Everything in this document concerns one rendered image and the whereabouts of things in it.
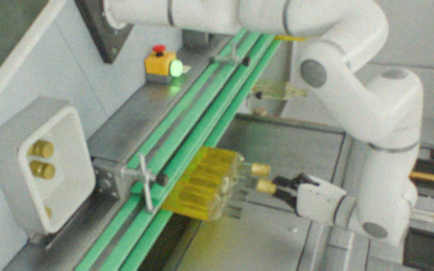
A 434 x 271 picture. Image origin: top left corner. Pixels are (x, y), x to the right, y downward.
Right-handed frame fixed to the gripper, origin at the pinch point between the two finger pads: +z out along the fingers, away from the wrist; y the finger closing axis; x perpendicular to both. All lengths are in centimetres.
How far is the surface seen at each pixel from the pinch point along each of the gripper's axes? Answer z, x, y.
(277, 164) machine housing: 16.0, -26.6, -14.9
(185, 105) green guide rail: 30.7, -1.6, 15.1
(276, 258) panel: -4.9, 10.7, -13.0
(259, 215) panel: 6.2, 0.4, -12.3
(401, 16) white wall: 137, -564, -146
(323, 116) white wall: 208, -513, -292
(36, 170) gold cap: 29, 47, 24
